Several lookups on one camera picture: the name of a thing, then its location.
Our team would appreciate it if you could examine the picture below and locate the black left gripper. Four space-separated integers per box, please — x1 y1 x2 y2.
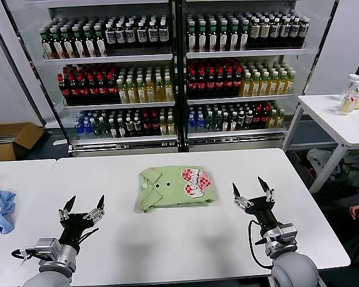
58 194 105 249

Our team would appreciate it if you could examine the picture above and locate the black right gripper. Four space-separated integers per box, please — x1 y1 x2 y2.
233 176 281 231

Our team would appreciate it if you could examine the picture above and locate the light green polo shirt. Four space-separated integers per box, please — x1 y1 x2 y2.
133 165 220 213

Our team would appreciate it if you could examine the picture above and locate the black storage crate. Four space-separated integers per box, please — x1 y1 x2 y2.
287 149 317 188

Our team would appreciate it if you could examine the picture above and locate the open beverage display cabinet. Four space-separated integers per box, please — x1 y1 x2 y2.
47 0 180 158
179 0 308 152

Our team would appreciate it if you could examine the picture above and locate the white cabinet shelf board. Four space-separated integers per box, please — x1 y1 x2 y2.
71 134 179 144
62 100 177 109
187 94 296 105
187 128 287 140
185 47 308 59
43 53 174 63

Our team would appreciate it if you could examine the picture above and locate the grey white crumpled cloth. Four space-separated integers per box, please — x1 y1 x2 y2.
305 148 342 182

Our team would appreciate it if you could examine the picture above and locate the crumpled light blue cloth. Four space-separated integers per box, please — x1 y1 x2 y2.
0 188 17 236

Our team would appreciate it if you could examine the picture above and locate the open cardboard box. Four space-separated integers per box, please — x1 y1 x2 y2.
0 122 46 162

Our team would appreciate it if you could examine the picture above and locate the pale green crumpled cloth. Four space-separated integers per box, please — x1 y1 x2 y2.
343 149 359 189

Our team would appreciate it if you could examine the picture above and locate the white side table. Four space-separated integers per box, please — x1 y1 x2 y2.
282 94 359 195

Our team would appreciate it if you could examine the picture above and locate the person dark trouser leg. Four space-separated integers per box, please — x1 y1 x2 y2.
325 193 359 264

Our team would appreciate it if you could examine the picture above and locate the yellow drink bottle red-white label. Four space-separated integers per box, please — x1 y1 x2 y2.
337 80 359 117

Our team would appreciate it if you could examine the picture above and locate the clear bottle white cap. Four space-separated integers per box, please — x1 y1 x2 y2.
338 74 359 102

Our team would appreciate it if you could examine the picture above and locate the green cap tea bottle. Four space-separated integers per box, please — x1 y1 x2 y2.
218 20 229 51
186 21 197 52
51 28 65 59
83 26 97 58
94 25 108 57
62 27 75 59
38 28 54 60
239 20 250 51
229 20 240 51
197 20 208 52
72 26 87 59
208 20 218 52

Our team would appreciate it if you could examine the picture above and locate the tan label dark bottle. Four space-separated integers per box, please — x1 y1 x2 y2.
259 19 270 49
249 19 260 50

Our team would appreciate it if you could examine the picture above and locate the blue label dark bottle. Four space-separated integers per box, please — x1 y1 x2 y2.
136 22 148 48
115 23 126 50
298 17 309 48
158 22 170 48
279 18 291 48
269 18 281 49
124 23 136 49
105 23 117 50
148 22 159 48
289 18 300 48

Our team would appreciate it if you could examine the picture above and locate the glass cabinet door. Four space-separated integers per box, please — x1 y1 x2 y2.
1 0 75 156
282 0 340 150

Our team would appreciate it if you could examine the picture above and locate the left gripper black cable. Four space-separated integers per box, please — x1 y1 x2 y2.
77 227 100 245

